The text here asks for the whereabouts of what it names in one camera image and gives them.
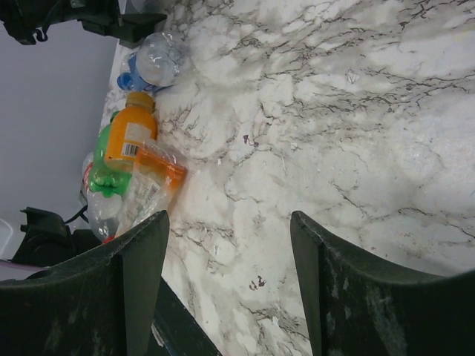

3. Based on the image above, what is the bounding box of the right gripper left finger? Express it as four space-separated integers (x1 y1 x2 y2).
1 211 169 355

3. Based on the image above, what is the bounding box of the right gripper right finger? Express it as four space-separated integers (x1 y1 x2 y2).
290 211 474 355

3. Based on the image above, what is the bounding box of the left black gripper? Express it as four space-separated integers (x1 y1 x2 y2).
1 0 167 45

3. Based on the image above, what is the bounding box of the crushed blue label bottle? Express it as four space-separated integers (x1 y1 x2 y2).
127 32 190 93

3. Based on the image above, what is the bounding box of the small orange bottle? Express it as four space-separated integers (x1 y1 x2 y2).
104 92 158 172

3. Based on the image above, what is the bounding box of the orange label large bottle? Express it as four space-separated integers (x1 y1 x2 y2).
115 139 188 237

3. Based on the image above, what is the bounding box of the clear bottle blue cap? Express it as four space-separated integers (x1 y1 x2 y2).
117 52 148 91

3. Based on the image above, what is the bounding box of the green crushed bottle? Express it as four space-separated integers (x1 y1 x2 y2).
88 111 131 198

